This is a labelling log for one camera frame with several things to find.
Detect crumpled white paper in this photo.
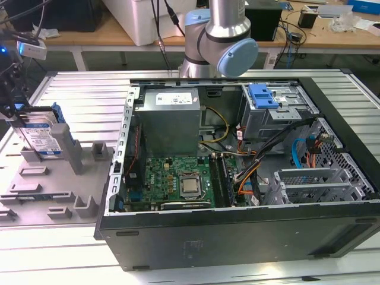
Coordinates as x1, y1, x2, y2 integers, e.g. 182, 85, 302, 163
31, 25, 62, 40

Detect wooden desk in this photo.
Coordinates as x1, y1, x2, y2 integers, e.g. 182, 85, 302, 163
0, 0, 380, 72

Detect small black box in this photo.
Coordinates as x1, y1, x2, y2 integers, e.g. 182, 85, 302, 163
297, 8, 319, 30

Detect orange yellow wire bundle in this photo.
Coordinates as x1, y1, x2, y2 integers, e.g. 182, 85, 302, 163
236, 161, 262, 197

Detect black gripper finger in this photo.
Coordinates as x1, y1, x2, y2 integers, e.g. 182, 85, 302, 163
11, 102, 28, 128

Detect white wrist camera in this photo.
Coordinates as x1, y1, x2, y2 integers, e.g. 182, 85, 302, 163
16, 40, 48, 61

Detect grey parts rack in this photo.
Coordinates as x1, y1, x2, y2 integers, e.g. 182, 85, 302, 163
0, 123, 116, 229

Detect blue cardboard box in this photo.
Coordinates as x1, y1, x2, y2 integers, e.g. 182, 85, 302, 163
346, 0, 380, 14

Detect grey power supply unit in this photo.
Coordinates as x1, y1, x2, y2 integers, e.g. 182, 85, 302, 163
134, 88, 203, 159

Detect clear plastic bag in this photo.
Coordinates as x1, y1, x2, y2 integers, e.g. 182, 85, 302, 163
330, 13, 362, 33

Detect silver CPU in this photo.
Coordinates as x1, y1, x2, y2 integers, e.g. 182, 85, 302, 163
181, 178, 200, 194

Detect black cable bundle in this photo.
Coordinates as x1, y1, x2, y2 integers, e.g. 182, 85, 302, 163
236, 116, 321, 182

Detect white plastic box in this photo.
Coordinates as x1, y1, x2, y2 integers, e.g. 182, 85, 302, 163
102, 0, 191, 47

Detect blue drive latch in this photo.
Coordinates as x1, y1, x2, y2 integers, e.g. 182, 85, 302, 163
248, 84, 281, 110

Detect yellow power wires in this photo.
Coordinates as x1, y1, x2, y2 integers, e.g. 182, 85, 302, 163
199, 106, 230, 146

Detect orange power wire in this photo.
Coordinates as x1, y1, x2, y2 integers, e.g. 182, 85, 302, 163
307, 132, 337, 167

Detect black graphics card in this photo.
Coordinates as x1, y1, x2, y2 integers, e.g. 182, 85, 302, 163
159, 200, 213, 211

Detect black PC case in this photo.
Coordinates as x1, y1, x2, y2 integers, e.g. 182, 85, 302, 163
93, 76, 380, 273

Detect large black box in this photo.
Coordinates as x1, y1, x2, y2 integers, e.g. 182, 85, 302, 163
245, 5, 283, 42

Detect CPU socket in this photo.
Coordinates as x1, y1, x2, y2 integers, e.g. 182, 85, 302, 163
177, 172, 206, 201

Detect hard disk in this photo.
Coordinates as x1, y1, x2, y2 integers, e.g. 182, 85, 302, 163
5, 102, 65, 157

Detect blue data wire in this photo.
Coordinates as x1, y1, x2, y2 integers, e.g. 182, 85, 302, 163
292, 136, 308, 170

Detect green motherboard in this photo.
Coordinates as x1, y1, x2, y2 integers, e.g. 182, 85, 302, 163
123, 154, 238, 212

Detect metal optical drive cage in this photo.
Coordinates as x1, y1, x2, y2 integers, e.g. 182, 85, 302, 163
239, 84, 321, 144

